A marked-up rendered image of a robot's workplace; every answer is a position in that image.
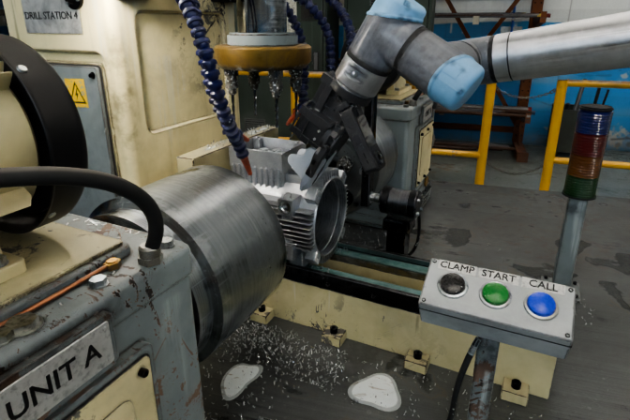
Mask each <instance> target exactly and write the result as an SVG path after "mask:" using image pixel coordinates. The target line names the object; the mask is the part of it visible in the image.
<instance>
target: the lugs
mask: <svg viewBox="0 0 630 420"><path fill-rule="evenodd" d="M338 176H339V177H340V178H341V179H342V181H343V183H345V180H346V177H347V175H346V173H345V172H344V171H343V170H338ZM321 195H322V194H321V192H320V191H319V189H318V188H314V187H310V188H308V189H307V192H306V195H305V198H304V199H305V201H306V202H307V203H311V204H316V205H318V203H319V200H320V198H321ZM344 233H345V228H344V227H343V229H342V232H341V235H340V237H339V239H343V236H344ZM321 256H322V255H321V254H320V253H319V252H318V251H313V250H312V251H307V253H306V256H305V260H306V261H307V262H308V263H313V264H319V261H320V258H321Z"/></svg>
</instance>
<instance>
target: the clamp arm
mask: <svg viewBox="0 0 630 420"><path fill-rule="evenodd" d="M377 99H378V93H377V95H376V97H373V98H372V100H371V101H370V103H369V104H368V106H366V107H364V115H365V117H366V119H367V122H368V124H369V127H370V129H371V131H372V133H373V136H374V138H375V140H376V121H377ZM359 174H361V202H360V205H361V206H365V207H370V206H371V205H372V203H374V201H371V200H373V199H374V198H373V196H371V197H370V195H374V194H375V192H373V185H374V173H373V174H366V173H365V171H364V169H363V167H362V168H360V169H359ZM372 192H373V193H372Z"/></svg>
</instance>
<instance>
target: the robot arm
mask: <svg viewBox="0 0 630 420"><path fill-rule="evenodd" d="M425 16H426V10H425V8H424V7H423V6H421V5H420V4H418V3H417V2H416V1H414V0H376V1H375V2H374V4H373V6H372V7H371V9H370V11H368V12H367V16H366V18H365V19H364V21H363V23H362V25H361V26H360V28H359V30H358V32H357V34H356V35H355V37H354V39H353V41H352V43H351V45H350V47H349V49H348V51H346V53H345V55H344V57H343V59H342V60H341V62H340V64H339V66H338V68H337V71H336V72H335V71H333V70H331V71H329V72H328V73H327V72H324V73H323V74H322V76H321V78H320V80H321V81H322V83H321V85H320V87H319V89H318V90H317V92H316V94H315V96H314V98H313V99H312V100H309V101H308V102H307V103H305V104H302V106H301V108H300V110H299V112H298V114H297V115H296V116H295V118H294V120H293V122H292V125H291V127H290V129H289V130H290V131H291V132H292V133H293V134H295V135H296V136H297V139H299V140H300V141H301V142H303V143H304V144H308V143H309V144H311V145H312V146H313V147H309V148H308V149H300V150H299V151H298V153H297V155H296V154H290V155H289V157H288V162H289V164H290V165H291V167H292V168H293V169H294V170H295V172H296V173H297V174H298V175H299V176H300V178H301V184H300V188H299V189H300V190H301V191H303V190H305V189H308V188H310V187H312V186H313V185H314V184H315V182H316V181H317V180H318V179H319V178H320V176H321V175H322V174H323V172H324V171H325V170H326V168H327V167H328V166H329V165H330V163H331V162H332V161H333V159H334V158H335V157H336V155H337V154H338V152H339V150H340V149H341V147H342V146H343V145H344V144H345V143H346V141H348V139H349V138H350V139H351V142H352V145H353V147H354V150H355V152H356V154H357V156H358V158H359V160H360V163H361V166H362V167H363V169H364V171H365V173H366V174H373V173H376V172H378V171H379V170H381V169H382V168H383V167H384V166H385V161H384V158H383V154H382V152H381V150H380V148H379V146H378V144H377V143H376V140H375V138H374V136H373V133H372V131H371V129H370V127H369V124H368V121H367V119H366V117H365V115H364V113H363V110H362V108H361V106H362V107H366V106H368V104H369V103H370V101H371V100H372V98H374V97H376V95H377V93H378V92H379V90H380V88H381V87H382V85H383V83H384V81H385V80H386V78H387V76H388V75H389V73H390V72H391V70H392V69H393V70H394V71H395V72H396V73H397V74H398V75H400V76H401V77H403V78H404V79H405V80H407V81H408V82H409V83H411V84H412V85H414V86H415V87H416V88H418V89H419V90H421V91H422V92H423V93H425V94H426V95H427V96H428V97H429V98H430V99H431V100H432V101H434V102H437V103H439V104H441V105H442V106H444V108H446V109H447V110H450V111H454V110H457V109H459V108H460V107H461V106H462V105H463V104H465V103H466V102H467V100H468V99H469V98H470V97H471V96H472V95H473V93H474V92H475V90H476V89H477V88H478V86H479V85H480V84H489V83H501V82H510V81H518V80H527V79H535V78H543V77H551V76H560V75H568V74H577V73H585V72H594V71H602V70H611V69H619V68H630V11H626V12H621V13H616V14H610V15H605V16H599V17H594V18H589V19H583V20H578V21H572V22H562V23H557V24H552V25H546V26H541V27H535V28H530V29H524V30H519V31H514V32H508V33H502V34H498V35H493V36H486V37H476V38H466V39H462V40H458V41H450V42H447V41H445V40H444V39H442V38H441V37H439V36H437V35H436V34H434V33H433V32H431V31H430V30H429V29H427V28H426V27H425V26H424V25H423V24H422V23H423V21H424V18H425ZM308 105H310V106H312V107H313V108H311V107H310V106H308ZM352 105H353V106H352ZM351 106H352V107H351ZM347 108H348V109H347ZM300 113H301V115H300ZM299 115H300V117H299ZM298 117H299V119H298ZM297 119H298V120H297ZM296 120H297V122H296ZM295 122H296V124H295ZM294 124H295V125H294Z"/></svg>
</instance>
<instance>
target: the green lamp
mask: <svg viewBox="0 0 630 420"><path fill-rule="evenodd" d="M598 181H599V177H598V178H596V179H583V178H577V177H574V176H571V175H569V174H568V173H566V177H565V182H564V187H563V193H565V194H566V195H568V196H571V197H575V198H580V199H591V198H594V197H595V193H596V189H597V186H598V185H597V184H598Z"/></svg>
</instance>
